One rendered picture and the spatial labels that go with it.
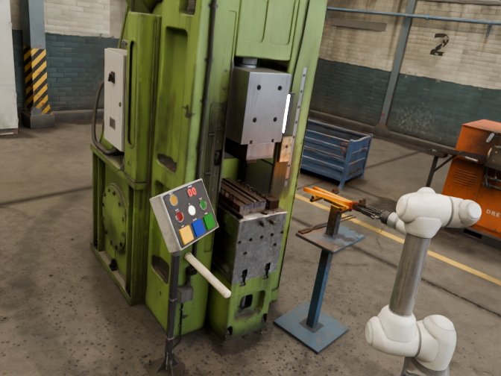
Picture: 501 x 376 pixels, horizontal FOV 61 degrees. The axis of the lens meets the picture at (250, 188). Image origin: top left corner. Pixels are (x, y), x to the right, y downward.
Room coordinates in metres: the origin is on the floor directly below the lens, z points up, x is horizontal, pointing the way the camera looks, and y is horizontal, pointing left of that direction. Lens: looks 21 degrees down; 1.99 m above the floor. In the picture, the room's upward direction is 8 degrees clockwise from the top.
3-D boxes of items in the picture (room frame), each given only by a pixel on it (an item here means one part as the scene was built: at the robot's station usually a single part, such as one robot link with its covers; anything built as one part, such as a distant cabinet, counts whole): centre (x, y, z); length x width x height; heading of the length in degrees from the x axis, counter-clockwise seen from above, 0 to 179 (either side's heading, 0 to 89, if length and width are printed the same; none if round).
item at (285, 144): (2.71, -0.19, 1.27); 0.09 x 0.02 x 0.17; 129
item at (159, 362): (1.99, 0.35, 0.05); 0.22 x 0.22 x 0.09; 39
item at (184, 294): (2.27, 0.32, 0.36); 0.09 x 0.07 x 0.12; 129
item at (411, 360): (1.64, -0.95, 0.63); 0.22 x 0.18 x 0.06; 160
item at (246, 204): (2.57, 0.10, 0.96); 0.42 x 0.20 x 0.09; 39
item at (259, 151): (2.57, 0.10, 1.32); 0.42 x 0.20 x 0.10; 39
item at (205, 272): (2.12, 0.18, 0.62); 0.44 x 0.05 x 0.05; 39
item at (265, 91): (2.60, 0.07, 1.56); 0.42 x 0.39 x 0.40; 39
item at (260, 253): (2.61, 0.07, 0.69); 0.56 x 0.38 x 0.45; 39
